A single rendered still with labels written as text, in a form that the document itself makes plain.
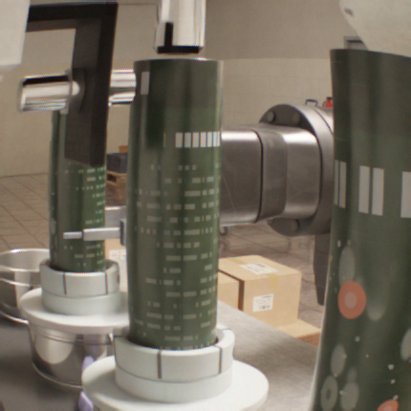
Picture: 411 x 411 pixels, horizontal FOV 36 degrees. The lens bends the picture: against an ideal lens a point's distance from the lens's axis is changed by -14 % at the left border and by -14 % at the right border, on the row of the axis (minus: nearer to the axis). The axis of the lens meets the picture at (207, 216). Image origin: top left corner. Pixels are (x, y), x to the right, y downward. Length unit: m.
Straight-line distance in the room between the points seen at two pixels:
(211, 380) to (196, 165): 0.07
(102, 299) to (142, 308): 0.10
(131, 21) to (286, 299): 8.55
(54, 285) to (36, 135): 10.41
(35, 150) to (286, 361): 10.37
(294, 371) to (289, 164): 0.13
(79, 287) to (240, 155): 0.10
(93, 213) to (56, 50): 10.50
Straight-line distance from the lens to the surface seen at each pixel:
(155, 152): 0.22
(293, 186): 0.36
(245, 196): 0.34
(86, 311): 0.33
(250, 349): 0.45
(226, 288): 3.02
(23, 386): 0.35
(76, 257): 0.33
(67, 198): 0.33
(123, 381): 0.25
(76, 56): 0.21
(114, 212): 0.37
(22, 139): 10.68
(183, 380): 0.24
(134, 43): 11.27
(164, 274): 0.23
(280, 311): 3.21
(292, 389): 0.38
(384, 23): 0.95
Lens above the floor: 1.18
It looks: 10 degrees down
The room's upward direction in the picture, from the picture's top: 1 degrees clockwise
